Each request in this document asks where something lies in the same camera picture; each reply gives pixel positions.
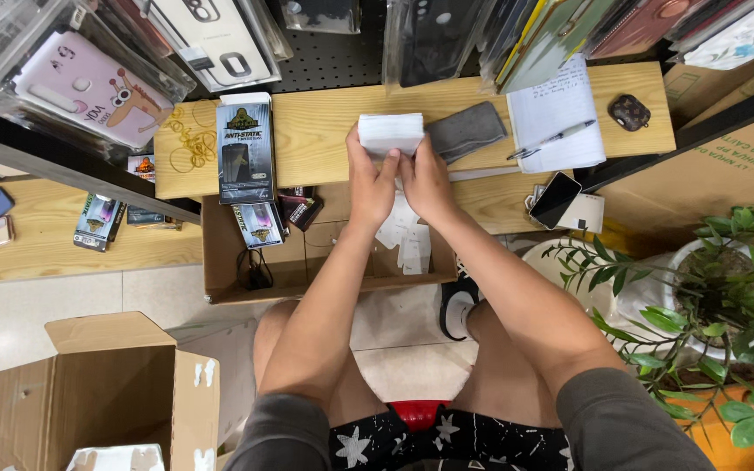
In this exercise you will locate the grey cloth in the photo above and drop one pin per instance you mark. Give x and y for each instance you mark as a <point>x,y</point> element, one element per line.
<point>465,131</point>

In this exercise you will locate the stack of screen protector boxes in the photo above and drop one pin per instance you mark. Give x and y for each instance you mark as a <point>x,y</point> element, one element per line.
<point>245,154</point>

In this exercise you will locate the brown patterned earbud case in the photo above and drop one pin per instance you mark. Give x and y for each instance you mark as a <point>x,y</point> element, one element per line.
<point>629,112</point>

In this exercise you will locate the dark red small boxes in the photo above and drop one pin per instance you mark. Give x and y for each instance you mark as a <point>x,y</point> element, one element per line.
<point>300,208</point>

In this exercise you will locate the green potted plant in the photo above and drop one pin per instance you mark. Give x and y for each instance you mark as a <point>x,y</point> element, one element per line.
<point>743,327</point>

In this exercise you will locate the heap of white paper strips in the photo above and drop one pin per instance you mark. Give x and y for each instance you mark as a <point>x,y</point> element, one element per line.
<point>413,245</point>

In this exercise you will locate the white plastic stool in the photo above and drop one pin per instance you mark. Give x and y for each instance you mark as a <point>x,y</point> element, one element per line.
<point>567,268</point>

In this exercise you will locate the open cardboard box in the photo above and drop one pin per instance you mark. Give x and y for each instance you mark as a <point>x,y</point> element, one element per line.
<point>115,392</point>

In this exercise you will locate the row of hanging phone cases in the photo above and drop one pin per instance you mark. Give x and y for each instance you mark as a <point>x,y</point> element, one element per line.
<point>612,29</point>

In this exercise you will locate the pile of yellow rubber bands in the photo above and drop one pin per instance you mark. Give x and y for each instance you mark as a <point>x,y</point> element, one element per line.
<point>194,140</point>

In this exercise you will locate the black star print shorts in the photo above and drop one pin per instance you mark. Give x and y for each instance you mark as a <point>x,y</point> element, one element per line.
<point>455,441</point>

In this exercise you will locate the black phone case packet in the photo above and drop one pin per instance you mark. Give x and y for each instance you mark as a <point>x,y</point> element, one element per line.
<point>432,42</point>

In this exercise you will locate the black pegboard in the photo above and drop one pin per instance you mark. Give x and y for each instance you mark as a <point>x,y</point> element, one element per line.
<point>331,55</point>

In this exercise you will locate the stack of white sheets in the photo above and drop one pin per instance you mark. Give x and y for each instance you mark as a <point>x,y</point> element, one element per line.
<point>390,129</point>

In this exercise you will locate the pink cartoon phone case packet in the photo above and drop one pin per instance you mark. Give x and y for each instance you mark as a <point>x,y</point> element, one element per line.
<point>89,88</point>

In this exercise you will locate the white foam piece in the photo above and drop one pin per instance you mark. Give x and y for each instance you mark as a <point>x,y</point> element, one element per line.
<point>115,459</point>

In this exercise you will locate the shallow cardboard tray box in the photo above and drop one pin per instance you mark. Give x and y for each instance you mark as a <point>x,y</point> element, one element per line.
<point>298,268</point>

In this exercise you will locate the black metal shelf frame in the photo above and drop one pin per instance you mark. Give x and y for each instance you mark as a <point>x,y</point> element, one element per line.
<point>56,160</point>

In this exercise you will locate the white flat box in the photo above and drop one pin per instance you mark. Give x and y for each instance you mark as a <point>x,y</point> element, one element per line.
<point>588,214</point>

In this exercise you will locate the stack of cardboard cartons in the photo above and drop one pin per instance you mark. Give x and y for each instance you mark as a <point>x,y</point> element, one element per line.
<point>711,176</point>

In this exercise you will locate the black smartphone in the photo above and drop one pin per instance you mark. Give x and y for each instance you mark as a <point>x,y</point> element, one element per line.
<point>555,200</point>

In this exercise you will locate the clear plastic packet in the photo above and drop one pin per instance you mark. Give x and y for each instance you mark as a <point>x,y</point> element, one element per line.
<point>321,14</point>

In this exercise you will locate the person's right hand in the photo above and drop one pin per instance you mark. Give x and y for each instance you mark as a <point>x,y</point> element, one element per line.
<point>430,190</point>

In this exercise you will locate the red stool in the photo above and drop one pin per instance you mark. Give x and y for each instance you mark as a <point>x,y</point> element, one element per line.
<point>418,413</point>

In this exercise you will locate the white phone case packet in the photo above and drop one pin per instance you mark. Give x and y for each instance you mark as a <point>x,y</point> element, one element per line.
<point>220,39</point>

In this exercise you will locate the white plant pot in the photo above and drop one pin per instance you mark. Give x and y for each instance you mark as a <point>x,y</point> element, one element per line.
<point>684,261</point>

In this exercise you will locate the person's left hand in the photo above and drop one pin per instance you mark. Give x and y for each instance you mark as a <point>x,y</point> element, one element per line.
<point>367,193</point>

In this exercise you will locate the silver pen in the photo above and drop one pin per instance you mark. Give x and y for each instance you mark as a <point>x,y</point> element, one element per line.
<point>557,137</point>

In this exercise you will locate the screen protector box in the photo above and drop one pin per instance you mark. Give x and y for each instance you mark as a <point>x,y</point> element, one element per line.
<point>141,170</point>
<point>259,226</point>
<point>97,222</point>

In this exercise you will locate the white notebook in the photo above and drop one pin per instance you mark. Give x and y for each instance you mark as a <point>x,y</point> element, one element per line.
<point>557,98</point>

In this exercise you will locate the black shoe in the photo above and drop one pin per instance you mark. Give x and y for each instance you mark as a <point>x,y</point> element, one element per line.
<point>459,311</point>

